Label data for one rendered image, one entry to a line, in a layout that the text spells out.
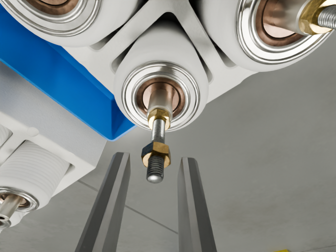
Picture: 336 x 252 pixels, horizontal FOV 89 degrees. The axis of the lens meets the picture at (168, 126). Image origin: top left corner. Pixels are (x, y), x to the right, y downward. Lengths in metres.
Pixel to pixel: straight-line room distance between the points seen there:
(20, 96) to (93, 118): 0.13
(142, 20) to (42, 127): 0.25
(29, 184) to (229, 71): 0.34
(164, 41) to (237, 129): 0.43
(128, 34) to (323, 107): 0.54
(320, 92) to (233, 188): 0.45
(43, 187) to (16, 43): 0.26
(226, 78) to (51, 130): 0.31
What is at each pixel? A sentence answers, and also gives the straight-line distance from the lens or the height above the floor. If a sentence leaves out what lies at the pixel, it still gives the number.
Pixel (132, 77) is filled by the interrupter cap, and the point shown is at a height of 0.25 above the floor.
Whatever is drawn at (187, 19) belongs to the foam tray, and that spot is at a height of 0.18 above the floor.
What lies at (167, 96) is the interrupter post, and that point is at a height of 0.26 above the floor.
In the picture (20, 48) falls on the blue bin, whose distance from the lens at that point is 0.43.
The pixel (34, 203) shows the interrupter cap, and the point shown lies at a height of 0.25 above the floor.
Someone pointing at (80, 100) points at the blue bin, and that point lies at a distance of 0.41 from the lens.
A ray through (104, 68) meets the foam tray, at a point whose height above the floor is 0.18.
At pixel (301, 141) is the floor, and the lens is 0.69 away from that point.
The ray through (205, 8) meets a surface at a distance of 0.22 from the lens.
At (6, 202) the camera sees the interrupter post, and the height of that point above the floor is 0.26.
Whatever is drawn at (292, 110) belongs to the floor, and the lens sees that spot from 0.58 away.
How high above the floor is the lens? 0.40
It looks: 52 degrees down
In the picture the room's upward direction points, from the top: 180 degrees counter-clockwise
